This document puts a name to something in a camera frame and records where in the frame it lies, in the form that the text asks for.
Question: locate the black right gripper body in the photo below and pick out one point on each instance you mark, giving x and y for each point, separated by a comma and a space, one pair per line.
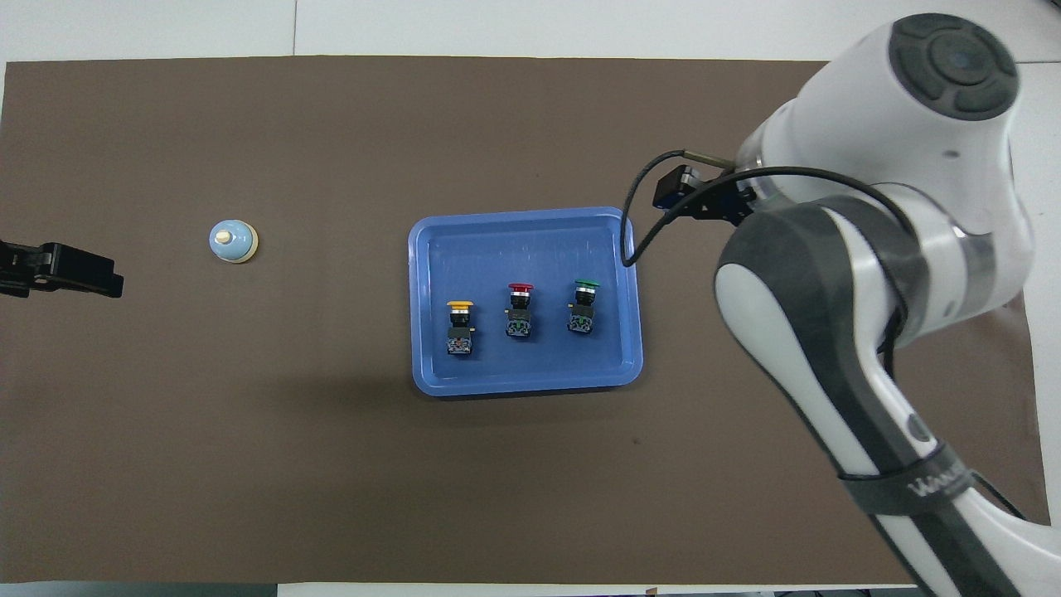
696, 195

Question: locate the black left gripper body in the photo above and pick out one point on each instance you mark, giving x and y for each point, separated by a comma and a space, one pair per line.
66, 267

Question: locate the light blue desk bell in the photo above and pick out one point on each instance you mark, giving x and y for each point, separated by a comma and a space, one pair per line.
233, 241

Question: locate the green push button switch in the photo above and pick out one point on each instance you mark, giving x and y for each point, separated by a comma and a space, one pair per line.
583, 308

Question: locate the red push button switch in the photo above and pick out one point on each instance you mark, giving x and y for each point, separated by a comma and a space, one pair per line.
519, 311

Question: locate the yellow push button switch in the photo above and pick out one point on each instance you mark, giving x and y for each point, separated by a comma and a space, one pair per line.
460, 332

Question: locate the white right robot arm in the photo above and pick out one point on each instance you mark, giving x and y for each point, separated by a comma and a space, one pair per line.
829, 332

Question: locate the blue plastic tray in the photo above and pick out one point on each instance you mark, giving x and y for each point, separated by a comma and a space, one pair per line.
530, 369

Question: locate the brown table mat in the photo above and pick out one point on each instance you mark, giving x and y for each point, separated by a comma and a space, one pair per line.
331, 481

